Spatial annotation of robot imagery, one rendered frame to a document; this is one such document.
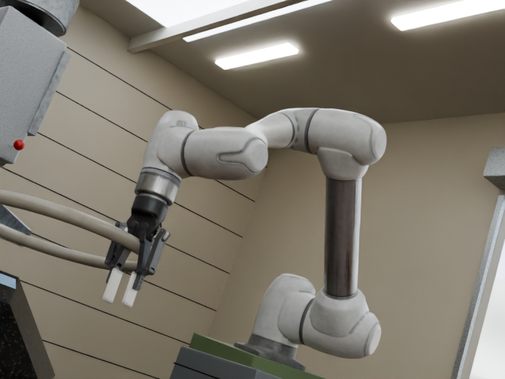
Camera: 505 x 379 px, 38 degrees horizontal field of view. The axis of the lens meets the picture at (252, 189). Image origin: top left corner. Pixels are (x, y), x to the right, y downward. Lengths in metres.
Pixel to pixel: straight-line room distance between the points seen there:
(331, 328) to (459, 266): 4.91
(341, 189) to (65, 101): 6.44
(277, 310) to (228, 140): 0.91
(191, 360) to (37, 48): 1.06
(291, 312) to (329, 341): 0.15
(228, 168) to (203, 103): 7.66
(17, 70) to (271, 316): 1.07
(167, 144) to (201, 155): 0.10
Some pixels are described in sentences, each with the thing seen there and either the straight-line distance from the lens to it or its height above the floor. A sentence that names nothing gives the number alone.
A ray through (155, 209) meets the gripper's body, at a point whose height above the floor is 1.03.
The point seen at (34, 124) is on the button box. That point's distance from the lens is 2.31.
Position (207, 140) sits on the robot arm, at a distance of 1.52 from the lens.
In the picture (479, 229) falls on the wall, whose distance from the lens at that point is 7.09.
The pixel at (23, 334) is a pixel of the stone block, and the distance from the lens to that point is 2.25.
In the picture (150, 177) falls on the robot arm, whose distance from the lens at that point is 1.58.
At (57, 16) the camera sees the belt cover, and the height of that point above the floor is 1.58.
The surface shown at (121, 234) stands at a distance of 1.53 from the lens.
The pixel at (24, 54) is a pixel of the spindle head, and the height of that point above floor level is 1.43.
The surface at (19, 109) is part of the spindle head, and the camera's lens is 2.29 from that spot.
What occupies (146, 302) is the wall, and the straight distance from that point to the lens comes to 8.77.
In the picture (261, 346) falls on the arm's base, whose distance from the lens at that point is 2.30.
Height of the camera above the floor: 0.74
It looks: 14 degrees up
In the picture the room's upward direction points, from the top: 20 degrees clockwise
